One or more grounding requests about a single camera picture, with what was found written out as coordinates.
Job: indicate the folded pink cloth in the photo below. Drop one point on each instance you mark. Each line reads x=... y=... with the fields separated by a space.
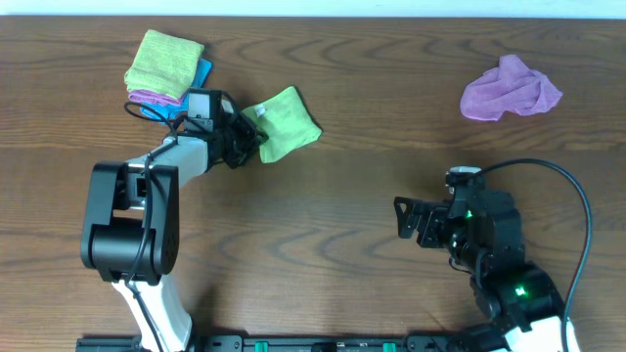
x=150 y=97

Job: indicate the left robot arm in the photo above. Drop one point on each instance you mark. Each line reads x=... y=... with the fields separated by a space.
x=131 y=229

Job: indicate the green microfibre cloth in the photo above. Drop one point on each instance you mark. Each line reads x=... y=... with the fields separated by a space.
x=287 y=123

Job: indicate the folded green cloth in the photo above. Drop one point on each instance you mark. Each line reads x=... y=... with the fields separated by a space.
x=164 y=64

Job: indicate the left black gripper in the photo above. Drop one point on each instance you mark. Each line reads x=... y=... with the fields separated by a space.
x=252 y=137

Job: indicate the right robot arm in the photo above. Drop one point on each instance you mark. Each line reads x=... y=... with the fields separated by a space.
x=481 y=230

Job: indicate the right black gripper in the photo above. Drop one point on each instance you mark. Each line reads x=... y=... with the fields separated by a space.
x=434 y=215

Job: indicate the crumpled purple cloth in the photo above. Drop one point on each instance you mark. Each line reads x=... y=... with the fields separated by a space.
x=511 y=86

